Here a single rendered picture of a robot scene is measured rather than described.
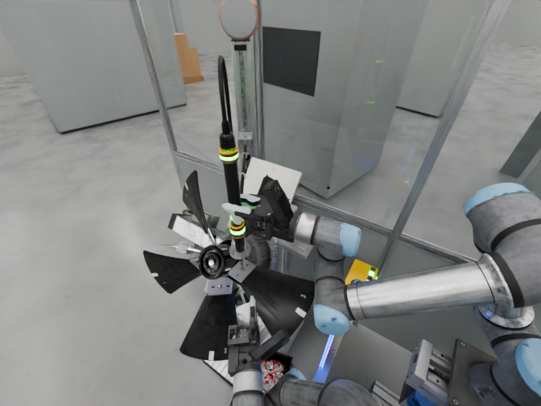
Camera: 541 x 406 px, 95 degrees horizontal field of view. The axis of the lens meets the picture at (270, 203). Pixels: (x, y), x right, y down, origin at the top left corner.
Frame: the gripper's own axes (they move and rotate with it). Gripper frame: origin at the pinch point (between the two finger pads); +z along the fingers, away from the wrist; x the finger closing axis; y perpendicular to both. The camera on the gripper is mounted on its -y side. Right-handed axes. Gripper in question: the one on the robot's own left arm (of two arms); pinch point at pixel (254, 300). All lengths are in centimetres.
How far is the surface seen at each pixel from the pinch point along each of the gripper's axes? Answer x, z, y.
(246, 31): -65, 80, -8
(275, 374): 34.7, -10.6, -2.8
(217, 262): -6.5, 12.2, 11.5
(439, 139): -26, 42, -76
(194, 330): 13.7, -0.6, 23.6
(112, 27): -64, 513, 233
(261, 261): 5.6, 19.6, -2.3
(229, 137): -51, 10, -2
